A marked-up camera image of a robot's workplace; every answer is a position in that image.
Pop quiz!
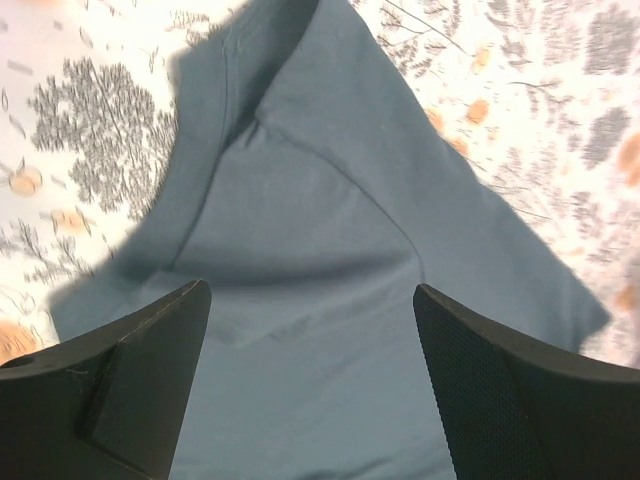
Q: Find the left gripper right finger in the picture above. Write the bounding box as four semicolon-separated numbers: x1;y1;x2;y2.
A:
413;285;639;480

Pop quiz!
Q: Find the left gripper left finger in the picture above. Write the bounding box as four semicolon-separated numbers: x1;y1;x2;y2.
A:
1;281;211;480

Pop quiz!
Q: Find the grey blue t shirt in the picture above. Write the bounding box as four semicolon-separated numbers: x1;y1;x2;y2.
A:
53;1;608;479

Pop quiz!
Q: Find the floral patterned table mat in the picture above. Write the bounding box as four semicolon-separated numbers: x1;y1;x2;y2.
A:
1;1;639;367

